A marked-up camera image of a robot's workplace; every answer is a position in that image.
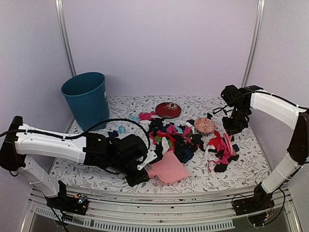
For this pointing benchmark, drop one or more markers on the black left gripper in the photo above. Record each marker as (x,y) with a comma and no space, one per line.
(140,179)

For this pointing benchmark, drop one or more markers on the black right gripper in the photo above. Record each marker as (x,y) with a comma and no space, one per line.
(230,129)

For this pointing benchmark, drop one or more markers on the pink plastic hand brush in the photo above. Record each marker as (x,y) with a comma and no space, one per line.
(228,140)

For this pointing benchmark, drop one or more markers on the pink black scrap pile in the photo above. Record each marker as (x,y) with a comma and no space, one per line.
(221,153)

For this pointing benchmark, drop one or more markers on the pink plastic dustpan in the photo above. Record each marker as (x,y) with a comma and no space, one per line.
(168,170)

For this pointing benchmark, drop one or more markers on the central colourful paper scrap pile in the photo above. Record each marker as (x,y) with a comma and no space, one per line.
(165,137)

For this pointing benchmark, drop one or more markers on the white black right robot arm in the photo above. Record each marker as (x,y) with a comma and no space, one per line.
(243,101)

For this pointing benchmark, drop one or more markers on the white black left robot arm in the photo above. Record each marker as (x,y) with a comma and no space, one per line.
(87,148)

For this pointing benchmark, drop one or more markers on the small blue paper scraps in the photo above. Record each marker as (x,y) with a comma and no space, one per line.
(126,126)

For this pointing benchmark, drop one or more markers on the pink patterned small bowl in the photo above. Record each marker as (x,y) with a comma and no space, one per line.
(204,126)

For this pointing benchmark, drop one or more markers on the red floral round plate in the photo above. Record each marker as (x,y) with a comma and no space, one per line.
(168,110)

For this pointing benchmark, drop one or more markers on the teal plastic waste bin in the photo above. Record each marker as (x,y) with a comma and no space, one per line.
(86,97)

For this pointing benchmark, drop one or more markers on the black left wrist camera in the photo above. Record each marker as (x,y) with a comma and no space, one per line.
(132,149)

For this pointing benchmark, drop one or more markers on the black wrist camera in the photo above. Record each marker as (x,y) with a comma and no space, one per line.
(132,149)
(229,95)

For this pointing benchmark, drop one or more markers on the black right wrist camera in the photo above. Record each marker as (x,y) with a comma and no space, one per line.
(229,95)

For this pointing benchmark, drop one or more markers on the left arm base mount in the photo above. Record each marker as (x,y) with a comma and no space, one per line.
(77,204)

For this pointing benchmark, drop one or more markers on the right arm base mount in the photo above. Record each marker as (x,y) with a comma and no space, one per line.
(260,201)

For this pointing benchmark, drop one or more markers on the right aluminium frame post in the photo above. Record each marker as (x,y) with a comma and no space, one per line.
(254,43)

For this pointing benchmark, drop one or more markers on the aluminium frame post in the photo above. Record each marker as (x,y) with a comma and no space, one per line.
(64,34)
(254,43)

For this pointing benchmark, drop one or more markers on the left aluminium frame post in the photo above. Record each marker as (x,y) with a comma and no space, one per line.
(64,34)

